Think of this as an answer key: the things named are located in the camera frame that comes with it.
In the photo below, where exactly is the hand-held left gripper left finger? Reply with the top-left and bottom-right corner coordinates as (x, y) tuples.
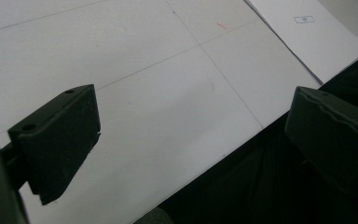
(0, 83), (102, 206)

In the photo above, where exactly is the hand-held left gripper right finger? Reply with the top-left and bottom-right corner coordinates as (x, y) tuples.
(284, 86), (358, 203)

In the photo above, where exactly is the white paper sheet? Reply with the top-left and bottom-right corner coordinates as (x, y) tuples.
(244, 0), (358, 86)

